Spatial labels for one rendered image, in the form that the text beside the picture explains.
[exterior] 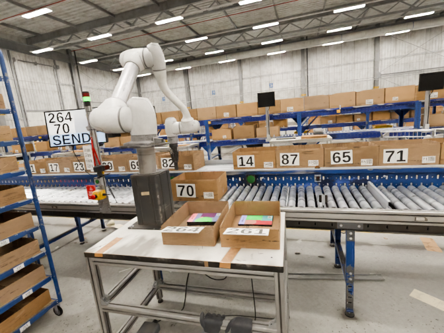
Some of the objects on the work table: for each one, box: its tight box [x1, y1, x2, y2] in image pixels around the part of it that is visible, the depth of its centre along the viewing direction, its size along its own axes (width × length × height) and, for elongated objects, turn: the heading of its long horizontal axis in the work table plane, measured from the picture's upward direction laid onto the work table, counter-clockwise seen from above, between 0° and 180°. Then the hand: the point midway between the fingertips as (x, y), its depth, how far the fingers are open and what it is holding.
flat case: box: [187, 213, 221, 224], centre depth 149 cm, size 14×19×2 cm
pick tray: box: [219, 201, 281, 250], centre depth 133 cm, size 28×38×10 cm
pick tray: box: [161, 201, 229, 246], centre depth 141 cm, size 28×38×10 cm
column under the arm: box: [128, 168, 175, 231], centre depth 156 cm, size 26×26×33 cm
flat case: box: [238, 215, 274, 227], centre depth 143 cm, size 14×19×2 cm
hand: (176, 166), depth 214 cm, fingers closed
